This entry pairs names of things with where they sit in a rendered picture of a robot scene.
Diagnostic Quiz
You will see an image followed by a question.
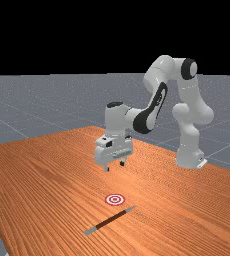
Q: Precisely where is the grey pen with brown handle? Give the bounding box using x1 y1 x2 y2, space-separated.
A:
82 205 138 237

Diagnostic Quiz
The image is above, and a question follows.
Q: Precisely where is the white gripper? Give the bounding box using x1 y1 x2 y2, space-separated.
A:
93 132 134 173

